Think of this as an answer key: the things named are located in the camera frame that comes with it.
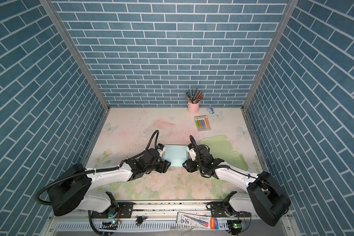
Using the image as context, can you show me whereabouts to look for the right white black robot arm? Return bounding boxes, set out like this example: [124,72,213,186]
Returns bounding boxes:
[183,144,291,226]

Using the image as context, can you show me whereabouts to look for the light blue paper box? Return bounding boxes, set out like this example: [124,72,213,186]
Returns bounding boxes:
[163,145,188,167]

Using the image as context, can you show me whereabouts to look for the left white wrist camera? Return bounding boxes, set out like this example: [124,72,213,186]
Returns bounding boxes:
[156,143,166,159]

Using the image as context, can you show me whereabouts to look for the pack of coloured markers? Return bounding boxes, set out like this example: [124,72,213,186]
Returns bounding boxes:
[194,115,211,132]

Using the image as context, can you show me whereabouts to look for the white red blue package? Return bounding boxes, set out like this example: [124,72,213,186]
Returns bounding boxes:
[177,212,219,230]

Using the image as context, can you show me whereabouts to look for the right black cable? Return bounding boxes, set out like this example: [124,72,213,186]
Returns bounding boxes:
[189,135,292,207]

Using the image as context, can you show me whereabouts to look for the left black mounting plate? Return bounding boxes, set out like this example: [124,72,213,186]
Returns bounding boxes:
[90,202,134,219]

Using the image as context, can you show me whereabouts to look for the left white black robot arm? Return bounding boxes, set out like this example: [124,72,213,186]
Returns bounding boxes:
[34,144,171,216]

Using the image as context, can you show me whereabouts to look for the light green flat paper box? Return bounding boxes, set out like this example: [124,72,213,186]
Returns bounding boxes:
[200,135,249,171]

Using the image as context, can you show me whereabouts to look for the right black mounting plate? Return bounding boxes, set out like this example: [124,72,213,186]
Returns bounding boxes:
[206,201,251,218]

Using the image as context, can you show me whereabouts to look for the pink pencil cup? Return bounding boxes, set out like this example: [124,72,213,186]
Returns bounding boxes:
[187,102,200,114]

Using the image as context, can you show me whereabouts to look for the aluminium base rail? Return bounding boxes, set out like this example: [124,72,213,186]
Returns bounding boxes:
[40,199,301,236]

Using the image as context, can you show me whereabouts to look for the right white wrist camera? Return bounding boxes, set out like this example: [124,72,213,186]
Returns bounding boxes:
[186,144,197,161]

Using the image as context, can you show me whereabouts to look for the black mounting plate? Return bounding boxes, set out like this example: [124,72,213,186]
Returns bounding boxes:
[90,202,134,219]
[206,201,251,218]

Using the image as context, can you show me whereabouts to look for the left black corrugated cable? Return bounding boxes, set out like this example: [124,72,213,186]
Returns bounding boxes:
[34,129,160,236]

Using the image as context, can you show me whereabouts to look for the coloured pencils bundle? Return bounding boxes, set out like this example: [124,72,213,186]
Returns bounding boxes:
[185,89,204,104]

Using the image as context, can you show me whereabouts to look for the small black knob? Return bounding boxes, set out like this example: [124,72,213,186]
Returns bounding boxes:
[135,216,144,227]

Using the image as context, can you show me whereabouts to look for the left green circuit board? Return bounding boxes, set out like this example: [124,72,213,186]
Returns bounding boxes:
[99,221,119,231]

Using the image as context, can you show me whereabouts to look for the right green lit device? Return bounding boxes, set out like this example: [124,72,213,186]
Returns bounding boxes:
[226,220,243,236]

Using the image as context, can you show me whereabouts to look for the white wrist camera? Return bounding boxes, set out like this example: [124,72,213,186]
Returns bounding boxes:
[186,144,197,161]
[156,143,166,159]

